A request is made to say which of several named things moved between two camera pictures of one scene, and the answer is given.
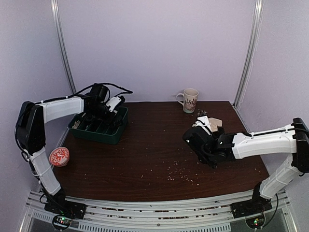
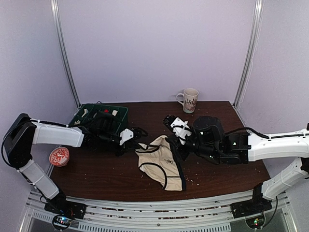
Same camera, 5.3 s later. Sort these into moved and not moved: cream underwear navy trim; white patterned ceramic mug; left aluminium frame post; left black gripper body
Moved: cream underwear navy trim; left black gripper body
Not moved: white patterned ceramic mug; left aluminium frame post
